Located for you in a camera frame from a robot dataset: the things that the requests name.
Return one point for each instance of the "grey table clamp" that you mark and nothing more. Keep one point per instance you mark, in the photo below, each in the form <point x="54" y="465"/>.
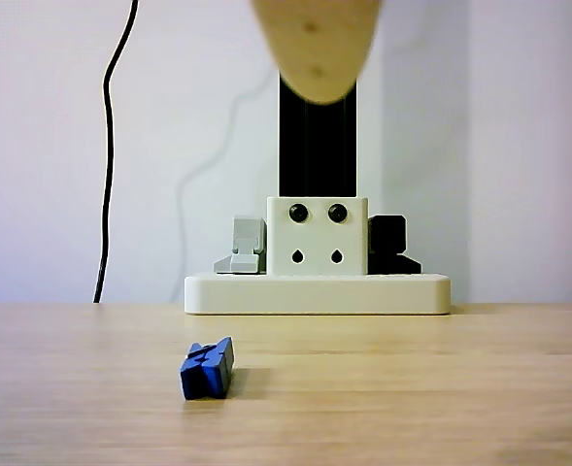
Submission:
<point x="246" y="242"/>

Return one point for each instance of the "black table clamp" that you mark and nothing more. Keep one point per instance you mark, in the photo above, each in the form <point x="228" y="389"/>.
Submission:
<point x="387" y="242"/>

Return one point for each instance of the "blue peg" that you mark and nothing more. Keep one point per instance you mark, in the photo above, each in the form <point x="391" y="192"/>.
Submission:
<point x="205" y="371"/>

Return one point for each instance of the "white perforated stand base plate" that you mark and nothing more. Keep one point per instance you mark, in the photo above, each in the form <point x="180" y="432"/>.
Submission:
<point x="314" y="293"/>

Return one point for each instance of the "white post bracket block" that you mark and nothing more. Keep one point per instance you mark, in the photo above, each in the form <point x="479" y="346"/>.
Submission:
<point x="317" y="238"/>

